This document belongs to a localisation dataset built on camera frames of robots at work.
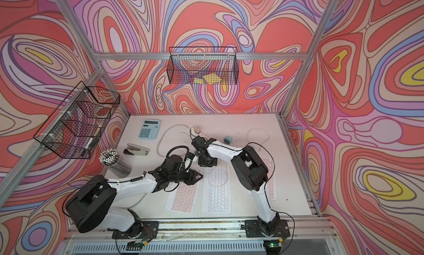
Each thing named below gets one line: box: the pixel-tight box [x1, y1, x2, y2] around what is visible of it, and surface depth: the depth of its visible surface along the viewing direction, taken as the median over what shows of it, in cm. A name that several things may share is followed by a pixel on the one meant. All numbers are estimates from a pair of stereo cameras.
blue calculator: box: [138, 119, 161, 140], surface depth 110 cm
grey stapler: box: [123, 142, 151, 156], surface depth 100 cm
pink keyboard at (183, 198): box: [164, 181, 201, 216], surface depth 84 cm
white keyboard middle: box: [201, 166, 232, 215], surface depth 86 cm
